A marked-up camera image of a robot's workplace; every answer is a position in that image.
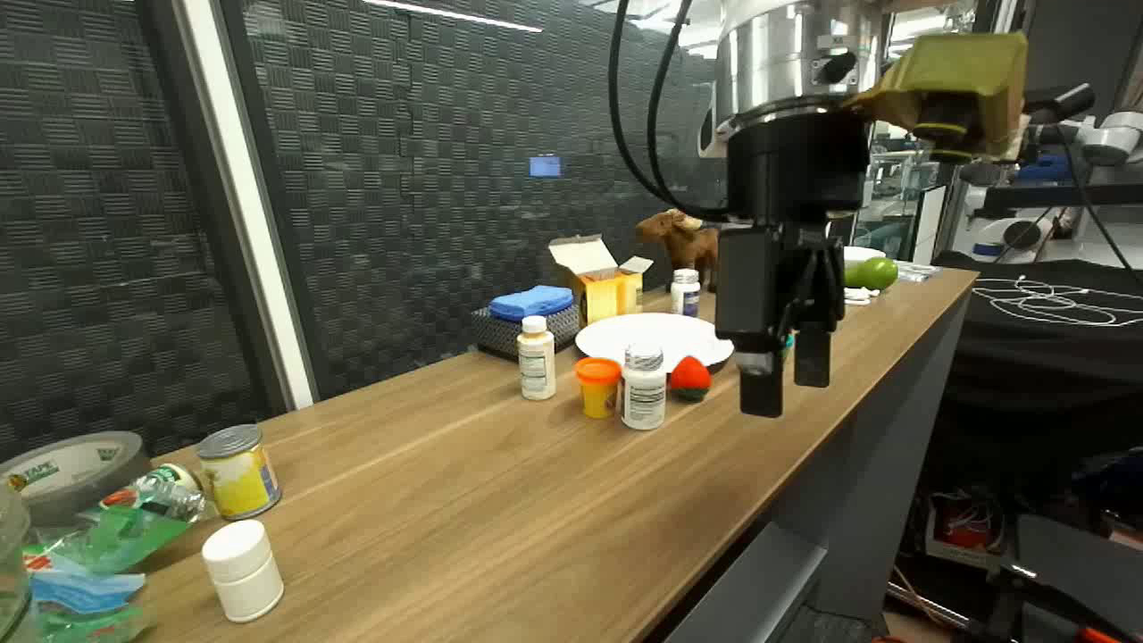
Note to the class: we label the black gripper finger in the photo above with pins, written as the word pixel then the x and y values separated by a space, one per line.
pixel 813 356
pixel 762 379

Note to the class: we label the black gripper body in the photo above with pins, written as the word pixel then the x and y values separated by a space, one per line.
pixel 787 180

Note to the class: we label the white bottle blue label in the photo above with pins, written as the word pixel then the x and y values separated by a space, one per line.
pixel 687 294

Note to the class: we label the white bottle silver foil top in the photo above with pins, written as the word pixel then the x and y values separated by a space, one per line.
pixel 645 396

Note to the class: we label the orange lid yellow dough tub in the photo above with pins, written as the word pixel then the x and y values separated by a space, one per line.
pixel 596 391

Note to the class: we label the stained white pill bottle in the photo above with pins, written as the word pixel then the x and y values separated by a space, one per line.
pixel 538 361

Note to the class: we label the white paper plate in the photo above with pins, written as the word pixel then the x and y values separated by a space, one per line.
pixel 666 338

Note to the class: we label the green fruit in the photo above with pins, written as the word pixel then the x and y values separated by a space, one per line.
pixel 879 273

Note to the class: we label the white bowl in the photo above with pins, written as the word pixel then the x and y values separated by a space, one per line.
pixel 857 254

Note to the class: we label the brown moose plush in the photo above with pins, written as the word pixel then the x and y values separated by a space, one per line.
pixel 681 237

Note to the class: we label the yellow cardboard box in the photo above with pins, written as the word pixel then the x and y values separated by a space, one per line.
pixel 601 288

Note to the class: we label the orange cardboard box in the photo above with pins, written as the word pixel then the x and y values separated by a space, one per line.
pixel 952 82

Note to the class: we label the black cloth covered table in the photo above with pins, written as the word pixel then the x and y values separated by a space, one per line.
pixel 1046 359

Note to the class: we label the blue sponge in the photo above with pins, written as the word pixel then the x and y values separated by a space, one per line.
pixel 533 300

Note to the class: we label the black mesh box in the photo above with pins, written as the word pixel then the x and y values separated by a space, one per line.
pixel 513 338

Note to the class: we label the white lab device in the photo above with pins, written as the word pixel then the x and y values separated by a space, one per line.
pixel 1102 138

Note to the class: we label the yellow can silver lid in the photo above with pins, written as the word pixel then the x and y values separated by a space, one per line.
pixel 239 477

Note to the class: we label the white plastic jar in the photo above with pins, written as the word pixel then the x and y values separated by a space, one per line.
pixel 242 573

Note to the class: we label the silver foil snack bag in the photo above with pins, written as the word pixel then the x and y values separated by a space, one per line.
pixel 160 490

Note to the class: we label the green plastic packaging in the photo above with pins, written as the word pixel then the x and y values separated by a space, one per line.
pixel 111 542

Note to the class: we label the blue plastic wrapper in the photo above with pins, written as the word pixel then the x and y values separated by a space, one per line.
pixel 84 592

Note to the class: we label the white window post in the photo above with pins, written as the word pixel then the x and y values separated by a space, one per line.
pixel 242 201

